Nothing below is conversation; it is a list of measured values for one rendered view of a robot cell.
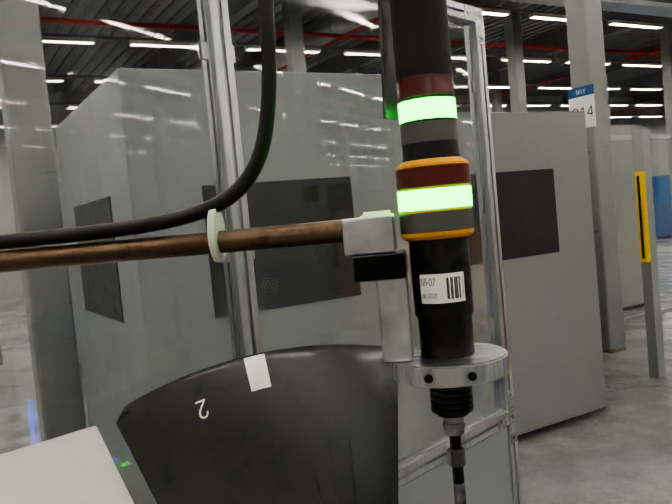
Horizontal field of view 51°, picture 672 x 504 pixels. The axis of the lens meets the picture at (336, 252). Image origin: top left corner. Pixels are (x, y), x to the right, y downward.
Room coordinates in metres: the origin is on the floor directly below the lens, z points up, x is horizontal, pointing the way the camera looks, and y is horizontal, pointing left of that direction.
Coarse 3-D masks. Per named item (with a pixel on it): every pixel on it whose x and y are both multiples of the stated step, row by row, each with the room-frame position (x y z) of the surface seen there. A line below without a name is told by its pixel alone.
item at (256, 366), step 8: (248, 360) 0.57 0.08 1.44; (256, 360) 0.57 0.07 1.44; (264, 360) 0.57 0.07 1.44; (248, 368) 0.56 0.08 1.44; (256, 368) 0.56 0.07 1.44; (264, 368) 0.56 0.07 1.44; (248, 376) 0.55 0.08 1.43; (256, 376) 0.55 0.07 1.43; (264, 376) 0.55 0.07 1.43; (256, 384) 0.55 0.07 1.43; (264, 384) 0.55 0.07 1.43
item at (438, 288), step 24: (432, 240) 0.40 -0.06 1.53; (456, 240) 0.40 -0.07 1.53; (432, 264) 0.40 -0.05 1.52; (456, 264) 0.40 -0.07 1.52; (432, 288) 0.40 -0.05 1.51; (456, 288) 0.40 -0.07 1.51; (432, 312) 0.40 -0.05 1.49; (456, 312) 0.40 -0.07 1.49; (432, 336) 0.40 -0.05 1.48; (456, 336) 0.40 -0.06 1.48; (432, 408) 0.42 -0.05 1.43; (456, 408) 0.40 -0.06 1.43
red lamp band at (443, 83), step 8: (400, 80) 0.41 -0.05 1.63; (408, 80) 0.40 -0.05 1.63; (416, 80) 0.40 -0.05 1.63; (424, 80) 0.40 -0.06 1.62; (432, 80) 0.40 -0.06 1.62; (440, 80) 0.40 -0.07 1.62; (448, 80) 0.40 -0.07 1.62; (400, 88) 0.41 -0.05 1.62; (408, 88) 0.40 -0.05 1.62; (416, 88) 0.40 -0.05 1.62; (424, 88) 0.40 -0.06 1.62; (432, 88) 0.40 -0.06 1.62; (440, 88) 0.40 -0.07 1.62; (448, 88) 0.40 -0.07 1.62; (400, 96) 0.41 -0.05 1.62; (408, 96) 0.40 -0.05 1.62
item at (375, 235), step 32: (352, 224) 0.41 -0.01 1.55; (384, 224) 0.41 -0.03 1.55; (384, 256) 0.40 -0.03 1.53; (384, 288) 0.41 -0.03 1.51; (384, 320) 0.41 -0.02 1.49; (384, 352) 0.41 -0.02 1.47; (416, 352) 0.43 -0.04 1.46; (480, 352) 0.41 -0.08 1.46; (416, 384) 0.39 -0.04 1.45; (448, 384) 0.38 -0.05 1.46
